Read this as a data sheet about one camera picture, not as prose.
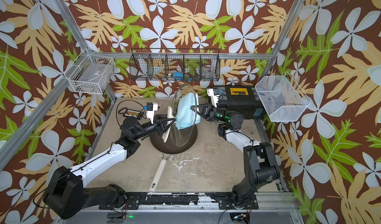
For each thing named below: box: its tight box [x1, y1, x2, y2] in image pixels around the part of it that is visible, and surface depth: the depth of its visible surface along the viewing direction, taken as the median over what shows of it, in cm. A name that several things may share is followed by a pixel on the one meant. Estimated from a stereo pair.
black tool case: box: [216, 85, 268, 120], surface depth 98 cm
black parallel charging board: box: [123, 108, 142, 119], surface depth 110 cm
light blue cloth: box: [175, 92, 201, 131], surface depth 67 cm
